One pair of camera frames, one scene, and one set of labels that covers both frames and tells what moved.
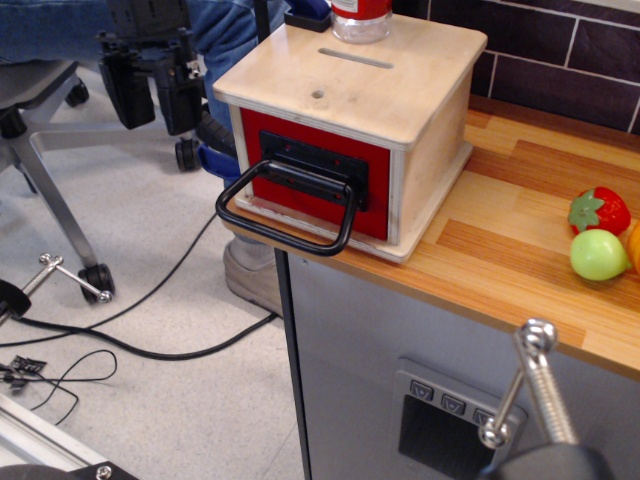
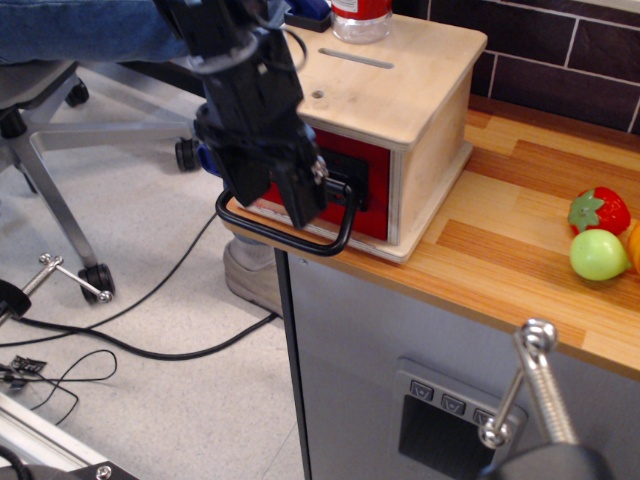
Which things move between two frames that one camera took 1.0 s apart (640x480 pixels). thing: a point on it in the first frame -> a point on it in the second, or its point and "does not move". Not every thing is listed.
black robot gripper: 151,37 -> 256,125
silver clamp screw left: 53,263 does not move
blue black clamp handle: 219,163 does not move
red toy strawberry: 599,208 does not move
